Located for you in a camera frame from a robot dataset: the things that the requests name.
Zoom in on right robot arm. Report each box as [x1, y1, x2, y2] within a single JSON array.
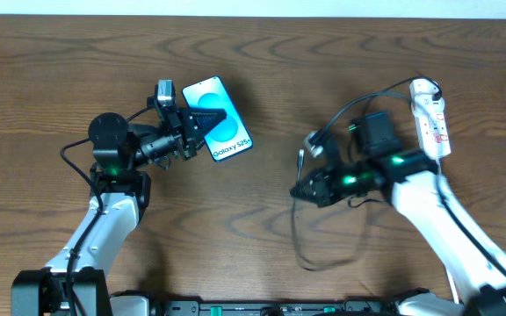
[[290, 112, 506, 315]]

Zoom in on black charging cable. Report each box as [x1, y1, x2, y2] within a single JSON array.
[[290, 76, 444, 271]]

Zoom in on white power strip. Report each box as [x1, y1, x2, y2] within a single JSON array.
[[412, 94, 452, 160]]

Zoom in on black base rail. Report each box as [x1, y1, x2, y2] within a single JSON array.
[[107, 287, 456, 316]]

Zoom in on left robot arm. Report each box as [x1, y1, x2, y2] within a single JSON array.
[[11, 97, 227, 315]]

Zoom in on blue Galaxy smartphone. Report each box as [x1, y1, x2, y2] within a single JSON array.
[[182, 76, 253, 162]]

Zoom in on white USB charger plug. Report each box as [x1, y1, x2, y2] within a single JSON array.
[[409, 77, 442, 101]]

